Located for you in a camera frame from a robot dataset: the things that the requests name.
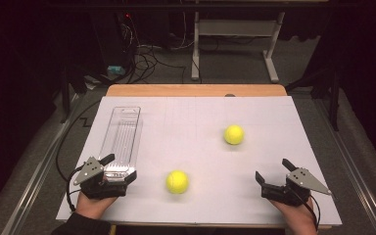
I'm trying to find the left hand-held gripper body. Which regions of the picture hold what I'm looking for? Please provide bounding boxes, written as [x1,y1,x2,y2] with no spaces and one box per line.
[72,156,127,201]

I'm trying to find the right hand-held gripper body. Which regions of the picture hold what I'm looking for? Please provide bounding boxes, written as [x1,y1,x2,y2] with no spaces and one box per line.
[260,167,333,208]

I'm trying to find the clear plastic ball container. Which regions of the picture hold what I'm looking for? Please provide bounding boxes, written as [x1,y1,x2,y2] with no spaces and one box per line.
[98,106,144,183]

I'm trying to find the yellow tennis ball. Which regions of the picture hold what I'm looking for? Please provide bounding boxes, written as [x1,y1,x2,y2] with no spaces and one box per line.
[223,124,246,146]
[164,169,190,195]

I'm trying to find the person's right hand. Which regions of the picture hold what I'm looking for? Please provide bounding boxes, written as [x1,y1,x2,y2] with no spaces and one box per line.
[268,198,319,235]

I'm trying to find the person's left hand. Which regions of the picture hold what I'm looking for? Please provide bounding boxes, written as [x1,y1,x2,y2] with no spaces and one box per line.
[75,191,118,220]

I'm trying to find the person's dark left sleeve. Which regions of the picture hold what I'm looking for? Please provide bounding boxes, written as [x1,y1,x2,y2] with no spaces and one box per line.
[51,211,113,235]

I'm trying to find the white table cover board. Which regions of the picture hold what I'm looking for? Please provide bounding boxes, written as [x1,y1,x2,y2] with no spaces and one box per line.
[55,95,343,227]

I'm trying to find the black metal stand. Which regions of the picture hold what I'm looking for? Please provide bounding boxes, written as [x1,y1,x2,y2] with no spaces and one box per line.
[285,65,341,132]
[58,62,90,124]

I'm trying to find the small teal box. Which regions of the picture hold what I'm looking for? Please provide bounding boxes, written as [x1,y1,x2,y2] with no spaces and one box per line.
[107,65,126,76]

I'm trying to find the wooden table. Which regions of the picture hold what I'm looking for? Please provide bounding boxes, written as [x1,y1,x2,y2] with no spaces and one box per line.
[105,83,333,235]

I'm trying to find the dark computer tower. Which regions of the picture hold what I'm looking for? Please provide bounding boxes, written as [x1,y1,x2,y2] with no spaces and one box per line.
[90,12,135,71]

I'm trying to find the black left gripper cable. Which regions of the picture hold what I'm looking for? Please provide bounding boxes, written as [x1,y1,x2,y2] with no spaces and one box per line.
[65,165,84,212]

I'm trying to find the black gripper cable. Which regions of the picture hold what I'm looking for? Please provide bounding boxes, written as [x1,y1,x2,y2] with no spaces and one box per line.
[65,165,84,212]
[293,188,322,230]

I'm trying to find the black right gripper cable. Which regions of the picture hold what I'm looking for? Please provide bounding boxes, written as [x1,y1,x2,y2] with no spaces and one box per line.
[293,188,322,230]

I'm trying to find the black floor cable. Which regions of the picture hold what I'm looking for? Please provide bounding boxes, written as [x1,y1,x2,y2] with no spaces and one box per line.
[55,99,103,184]

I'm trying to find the metal floor rail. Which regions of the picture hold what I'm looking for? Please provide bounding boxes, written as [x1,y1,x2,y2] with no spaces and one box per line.
[0,93,81,235]
[312,97,376,235]

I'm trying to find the tangle of floor cables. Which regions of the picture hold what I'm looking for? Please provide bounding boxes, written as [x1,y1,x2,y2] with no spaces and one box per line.
[122,12,197,85]

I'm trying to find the white metal table frame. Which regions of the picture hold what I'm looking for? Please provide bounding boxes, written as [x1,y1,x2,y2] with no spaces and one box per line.
[190,0,287,84]

